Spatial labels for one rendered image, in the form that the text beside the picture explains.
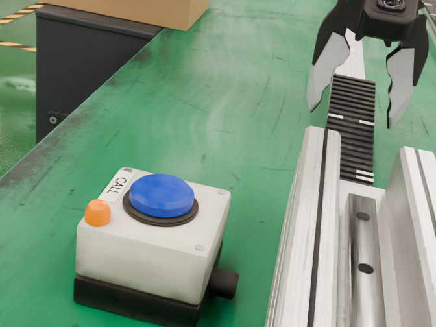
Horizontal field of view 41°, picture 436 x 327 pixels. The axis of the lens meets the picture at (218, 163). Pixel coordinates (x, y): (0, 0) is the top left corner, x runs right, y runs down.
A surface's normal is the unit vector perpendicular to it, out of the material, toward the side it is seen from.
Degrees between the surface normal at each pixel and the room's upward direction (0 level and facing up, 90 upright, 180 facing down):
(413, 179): 0
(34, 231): 0
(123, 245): 90
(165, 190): 3
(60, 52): 90
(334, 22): 90
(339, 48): 90
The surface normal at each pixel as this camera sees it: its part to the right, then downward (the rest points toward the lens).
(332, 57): -0.19, 0.44
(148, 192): 0.12, -0.86
